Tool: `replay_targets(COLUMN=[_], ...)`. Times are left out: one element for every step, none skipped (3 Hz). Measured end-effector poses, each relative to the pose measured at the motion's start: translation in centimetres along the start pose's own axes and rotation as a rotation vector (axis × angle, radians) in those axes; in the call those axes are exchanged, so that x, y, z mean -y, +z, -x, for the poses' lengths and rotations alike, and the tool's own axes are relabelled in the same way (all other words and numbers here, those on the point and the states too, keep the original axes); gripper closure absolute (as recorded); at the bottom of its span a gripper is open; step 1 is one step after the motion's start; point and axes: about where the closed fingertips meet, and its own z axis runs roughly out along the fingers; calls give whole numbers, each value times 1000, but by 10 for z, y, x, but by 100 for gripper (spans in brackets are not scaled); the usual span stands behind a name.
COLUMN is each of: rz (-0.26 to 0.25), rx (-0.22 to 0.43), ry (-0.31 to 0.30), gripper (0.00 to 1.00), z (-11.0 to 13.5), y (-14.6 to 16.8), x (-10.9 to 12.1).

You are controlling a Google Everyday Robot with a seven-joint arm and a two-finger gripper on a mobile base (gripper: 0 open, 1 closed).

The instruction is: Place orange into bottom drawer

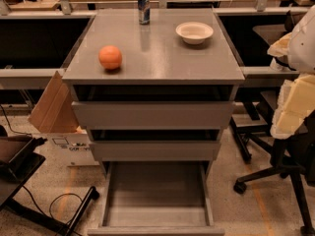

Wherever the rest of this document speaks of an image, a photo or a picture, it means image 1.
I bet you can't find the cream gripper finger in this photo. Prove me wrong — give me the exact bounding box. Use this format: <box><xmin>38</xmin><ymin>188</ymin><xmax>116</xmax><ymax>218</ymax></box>
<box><xmin>267</xmin><ymin>33</ymin><xmax>291</xmax><ymax>57</ymax></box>
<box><xmin>270</xmin><ymin>75</ymin><xmax>315</xmax><ymax>140</ymax></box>

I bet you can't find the orange fruit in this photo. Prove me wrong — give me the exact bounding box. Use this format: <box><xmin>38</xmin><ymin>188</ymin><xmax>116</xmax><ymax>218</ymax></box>
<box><xmin>98</xmin><ymin>45</ymin><xmax>122</xmax><ymax>70</ymax></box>

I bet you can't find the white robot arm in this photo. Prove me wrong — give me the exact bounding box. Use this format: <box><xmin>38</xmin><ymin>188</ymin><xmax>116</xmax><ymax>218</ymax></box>
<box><xmin>267</xmin><ymin>6</ymin><xmax>315</xmax><ymax>140</ymax></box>

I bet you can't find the grey drawer cabinet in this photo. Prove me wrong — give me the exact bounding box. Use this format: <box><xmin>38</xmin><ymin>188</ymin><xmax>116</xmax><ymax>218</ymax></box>
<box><xmin>61</xmin><ymin>7</ymin><xmax>246</xmax><ymax>179</ymax></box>

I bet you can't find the grey bottom drawer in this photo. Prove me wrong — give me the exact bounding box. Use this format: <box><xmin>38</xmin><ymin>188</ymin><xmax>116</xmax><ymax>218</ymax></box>
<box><xmin>88</xmin><ymin>161</ymin><xmax>225</xmax><ymax>236</ymax></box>

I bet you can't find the grey drawer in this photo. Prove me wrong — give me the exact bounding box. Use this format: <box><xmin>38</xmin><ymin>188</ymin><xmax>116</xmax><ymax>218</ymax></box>
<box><xmin>73</xmin><ymin>85</ymin><xmax>233</xmax><ymax>130</ymax></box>
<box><xmin>88</xmin><ymin>161</ymin><xmax>225</xmax><ymax>236</ymax></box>
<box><xmin>90</xmin><ymin>130</ymin><xmax>221</xmax><ymax>161</ymax></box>

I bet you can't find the grey top drawer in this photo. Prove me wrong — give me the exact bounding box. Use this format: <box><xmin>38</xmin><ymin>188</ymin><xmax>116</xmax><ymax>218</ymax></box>
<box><xmin>73</xmin><ymin>85</ymin><xmax>233</xmax><ymax>130</ymax></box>

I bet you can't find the grey middle drawer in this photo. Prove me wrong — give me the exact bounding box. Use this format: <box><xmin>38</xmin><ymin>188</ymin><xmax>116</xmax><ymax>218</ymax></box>
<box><xmin>90</xmin><ymin>130</ymin><xmax>221</xmax><ymax>161</ymax></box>

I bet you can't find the black office chair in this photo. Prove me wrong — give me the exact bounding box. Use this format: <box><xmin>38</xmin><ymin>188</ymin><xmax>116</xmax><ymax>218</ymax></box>
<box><xmin>229</xmin><ymin>10</ymin><xmax>315</xmax><ymax>236</ymax></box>

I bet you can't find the white paper bowl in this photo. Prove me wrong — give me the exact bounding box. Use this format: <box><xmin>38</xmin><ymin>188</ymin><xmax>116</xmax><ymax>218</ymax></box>
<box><xmin>175</xmin><ymin>22</ymin><xmax>214</xmax><ymax>45</ymax></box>

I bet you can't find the blue silver drink can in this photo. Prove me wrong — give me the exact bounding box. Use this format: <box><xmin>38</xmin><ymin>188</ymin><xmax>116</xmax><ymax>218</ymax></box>
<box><xmin>138</xmin><ymin>0</ymin><xmax>151</xmax><ymax>25</ymax></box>

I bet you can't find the white printed cardboard box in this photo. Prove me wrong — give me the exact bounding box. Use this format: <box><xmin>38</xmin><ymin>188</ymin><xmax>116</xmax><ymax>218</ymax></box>
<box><xmin>47</xmin><ymin>127</ymin><xmax>98</xmax><ymax>166</ymax></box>

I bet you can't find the brown cardboard flap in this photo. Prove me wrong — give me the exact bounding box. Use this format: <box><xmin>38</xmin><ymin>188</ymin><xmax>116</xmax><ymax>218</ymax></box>
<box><xmin>29</xmin><ymin>72</ymin><xmax>79</xmax><ymax>133</ymax></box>

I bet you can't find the black monitor stand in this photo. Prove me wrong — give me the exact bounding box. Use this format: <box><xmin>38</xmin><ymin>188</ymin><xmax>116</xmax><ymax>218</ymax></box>
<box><xmin>0</xmin><ymin>126</ymin><xmax>99</xmax><ymax>236</ymax></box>

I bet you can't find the black floor cable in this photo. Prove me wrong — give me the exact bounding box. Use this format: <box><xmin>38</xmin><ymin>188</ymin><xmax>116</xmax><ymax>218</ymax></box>
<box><xmin>0</xmin><ymin>104</ymin><xmax>85</xmax><ymax>236</ymax></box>

